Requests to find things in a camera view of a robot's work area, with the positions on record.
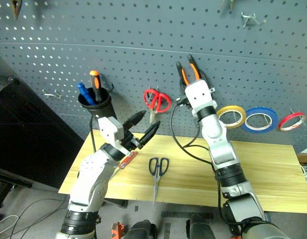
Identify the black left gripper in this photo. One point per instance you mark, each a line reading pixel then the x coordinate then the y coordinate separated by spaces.
pixel 131 143

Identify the metal pegboard hook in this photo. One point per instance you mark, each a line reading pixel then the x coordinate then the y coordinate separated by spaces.
pixel 235 118
pixel 150 95
pixel 268 120
pixel 52 94
pixel 110 87
pixel 254 19
pixel 303 119

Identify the blue tape roll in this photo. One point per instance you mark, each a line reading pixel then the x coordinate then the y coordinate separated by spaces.
pixel 257 131

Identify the red tape roll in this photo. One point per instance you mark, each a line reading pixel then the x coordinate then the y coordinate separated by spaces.
pixel 280 125

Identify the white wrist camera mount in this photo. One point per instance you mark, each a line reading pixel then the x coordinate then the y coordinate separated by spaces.
pixel 198 94
pixel 111 129

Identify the brown hanging pliers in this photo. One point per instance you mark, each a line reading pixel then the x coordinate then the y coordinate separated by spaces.
pixel 16 8

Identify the red flat hand tool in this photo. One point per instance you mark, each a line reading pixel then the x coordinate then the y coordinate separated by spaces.
pixel 129 159

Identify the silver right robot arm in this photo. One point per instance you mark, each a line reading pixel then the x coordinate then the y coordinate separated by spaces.
pixel 218 139

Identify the orange black object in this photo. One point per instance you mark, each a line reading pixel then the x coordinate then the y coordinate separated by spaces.
pixel 117 231

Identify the black cabinet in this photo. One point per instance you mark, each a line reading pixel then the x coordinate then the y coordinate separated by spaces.
pixel 31 137

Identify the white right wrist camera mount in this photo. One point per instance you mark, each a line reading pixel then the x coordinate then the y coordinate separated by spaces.
pixel 198 94

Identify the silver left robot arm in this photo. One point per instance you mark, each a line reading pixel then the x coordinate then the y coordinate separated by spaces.
pixel 88 179

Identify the grey perforated pegboard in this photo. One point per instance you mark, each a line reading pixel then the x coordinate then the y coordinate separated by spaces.
pixel 143 37

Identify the tan hanging tool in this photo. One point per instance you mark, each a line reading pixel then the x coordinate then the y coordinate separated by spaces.
pixel 229 3

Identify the black cup tool holder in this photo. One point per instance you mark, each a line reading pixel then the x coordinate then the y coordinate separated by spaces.
pixel 101 110

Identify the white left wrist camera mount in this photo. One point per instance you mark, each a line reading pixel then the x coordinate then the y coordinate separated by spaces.
pixel 111 129

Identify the dark rounded shape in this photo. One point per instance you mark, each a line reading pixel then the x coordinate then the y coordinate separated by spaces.
pixel 200 227
pixel 142 230

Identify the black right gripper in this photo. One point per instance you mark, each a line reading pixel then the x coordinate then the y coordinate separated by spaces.
pixel 184 100

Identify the yellow tape roll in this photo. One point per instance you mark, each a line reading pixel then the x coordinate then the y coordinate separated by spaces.
pixel 233 107

